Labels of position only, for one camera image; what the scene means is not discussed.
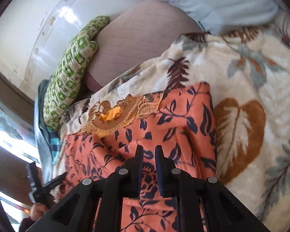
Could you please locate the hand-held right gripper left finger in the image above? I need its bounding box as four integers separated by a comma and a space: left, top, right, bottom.
26, 145, 144, 232

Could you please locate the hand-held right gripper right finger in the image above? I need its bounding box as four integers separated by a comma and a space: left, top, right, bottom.
155, 146, 269, 232

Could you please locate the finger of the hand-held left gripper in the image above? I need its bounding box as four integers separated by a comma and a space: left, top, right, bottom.
41, 173, 66, 194
26, 162, 43, 195

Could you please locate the orange floral garment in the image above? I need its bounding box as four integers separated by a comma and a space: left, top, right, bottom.
59, 82, 218, 232

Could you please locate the person's left hand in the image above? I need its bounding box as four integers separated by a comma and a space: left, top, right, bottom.
30, 202, 49, 223

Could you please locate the teal striped cloth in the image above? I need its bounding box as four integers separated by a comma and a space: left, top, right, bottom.
47, 130, 62, 166

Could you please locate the grey-blue cloth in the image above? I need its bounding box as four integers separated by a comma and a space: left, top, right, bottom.
34, 78, 55, 182

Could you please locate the green patterned pillow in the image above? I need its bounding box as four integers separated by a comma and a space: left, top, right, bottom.
42, 15, 112, 132

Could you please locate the leaf print fleece blanket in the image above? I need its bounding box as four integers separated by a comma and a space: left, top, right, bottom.
59, 32, 290, 228

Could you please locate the mauve quilted bed sheet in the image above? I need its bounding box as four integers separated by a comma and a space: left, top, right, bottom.
83, 0, 207, 95

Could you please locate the light blue pillow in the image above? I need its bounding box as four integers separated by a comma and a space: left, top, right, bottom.
116, 0, 279, 35

